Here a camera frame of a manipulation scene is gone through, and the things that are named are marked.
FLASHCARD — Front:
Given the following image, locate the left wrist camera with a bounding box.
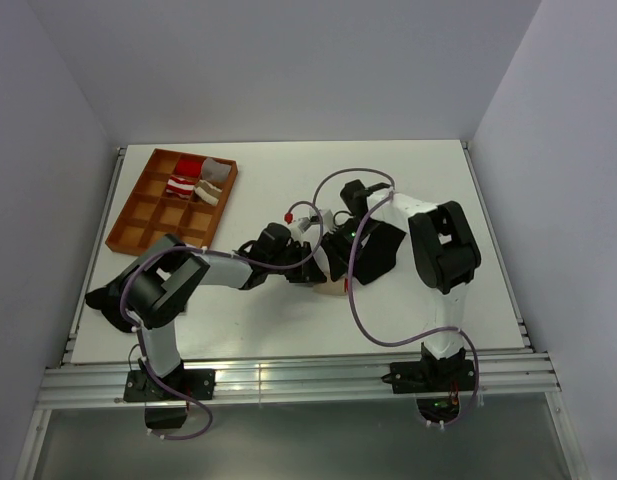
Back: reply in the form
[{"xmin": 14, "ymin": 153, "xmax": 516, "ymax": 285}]
[{"xmin": 292, "ymin": 216, "xmax": 320, "ymax": 234}]

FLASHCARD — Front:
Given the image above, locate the beige red sock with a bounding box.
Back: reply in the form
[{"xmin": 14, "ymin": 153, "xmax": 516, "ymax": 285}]
[{"xmin": 313, "ymin": 278, "xmax": 348, "ymax": 296}]

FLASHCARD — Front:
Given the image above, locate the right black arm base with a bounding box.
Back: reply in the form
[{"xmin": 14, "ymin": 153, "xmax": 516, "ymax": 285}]
[{"xmin": 381, "ymin": 358, "xmax": 477, "ymax": 427}]

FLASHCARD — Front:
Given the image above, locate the grey rolled sock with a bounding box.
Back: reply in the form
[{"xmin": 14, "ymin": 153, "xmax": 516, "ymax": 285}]
[{"xmin": 201, "ymin": 157, "xmax": 231, "ymax": 184}]

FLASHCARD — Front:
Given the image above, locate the red white striped sock roll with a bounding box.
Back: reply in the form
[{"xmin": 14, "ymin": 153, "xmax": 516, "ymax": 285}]
[{"xmin": 165, "ymin": 176, "xmax": 196, "ymax": 199}]

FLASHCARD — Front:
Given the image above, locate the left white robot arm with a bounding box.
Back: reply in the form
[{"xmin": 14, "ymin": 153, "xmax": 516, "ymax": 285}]
[{"xmin": 118, "ymin": 223, "xmax": 327, "ymax": 399}]

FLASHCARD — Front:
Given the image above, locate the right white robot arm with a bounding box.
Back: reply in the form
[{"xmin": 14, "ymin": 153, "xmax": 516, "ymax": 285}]
[{"xmin": 321, "ymin": 180, "xmax": 481, "ymax": 390}]

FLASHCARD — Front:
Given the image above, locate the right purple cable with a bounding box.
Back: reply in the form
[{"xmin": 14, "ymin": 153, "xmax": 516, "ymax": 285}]
[{"xmin": 312, "ymin": 167, "xmax": 482, "ymax": 426}]

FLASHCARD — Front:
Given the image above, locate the purple cable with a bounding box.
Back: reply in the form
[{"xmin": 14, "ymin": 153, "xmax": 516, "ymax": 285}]
[
  {"xmin": 120, "ymin": 200, "xmax": 324, "ymax": 441},
  {"xmin": 312, "ymin": 167, "xmax": 482, "ymax": 426}
]

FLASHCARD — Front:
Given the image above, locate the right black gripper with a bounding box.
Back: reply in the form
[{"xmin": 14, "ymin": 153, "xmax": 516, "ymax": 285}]
[{"xmin": 319, "ymin": 218, "xmax": 381, "ymax": 282}]

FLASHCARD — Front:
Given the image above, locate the red rolled sock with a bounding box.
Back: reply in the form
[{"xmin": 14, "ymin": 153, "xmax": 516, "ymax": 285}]
[{"xmin": 173, "ymin": 154, "xmax": 206, "ymax": 178}]

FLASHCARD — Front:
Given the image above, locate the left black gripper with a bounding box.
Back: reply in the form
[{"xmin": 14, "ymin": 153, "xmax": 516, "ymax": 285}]
[{"xmin": 267, "ymin": 242, "xmax": 325, "ymax": 284}]

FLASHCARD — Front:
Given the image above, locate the orange compartment tray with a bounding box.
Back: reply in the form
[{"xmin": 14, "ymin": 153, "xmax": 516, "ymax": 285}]
[{"xmin": 105, "ymin": 148, "xmax": 238, "ymax": 256}]

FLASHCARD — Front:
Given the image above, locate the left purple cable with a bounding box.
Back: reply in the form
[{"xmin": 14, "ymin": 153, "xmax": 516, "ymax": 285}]
[{"xmin": 120, "ymin": 200, "xmax": 324, "ymax": 441}]

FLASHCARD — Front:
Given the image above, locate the beige white rolled sock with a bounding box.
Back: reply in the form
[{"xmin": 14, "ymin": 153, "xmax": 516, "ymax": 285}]
[{"xmin": 193, "ymin": 179, "xmax": 222, "ymax": 206}]

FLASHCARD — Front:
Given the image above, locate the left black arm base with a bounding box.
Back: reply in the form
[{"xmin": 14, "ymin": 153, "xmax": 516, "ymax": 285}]
[{"xmin": 123, "ymin": 366, "xmax": 216, "ymax": 432}]

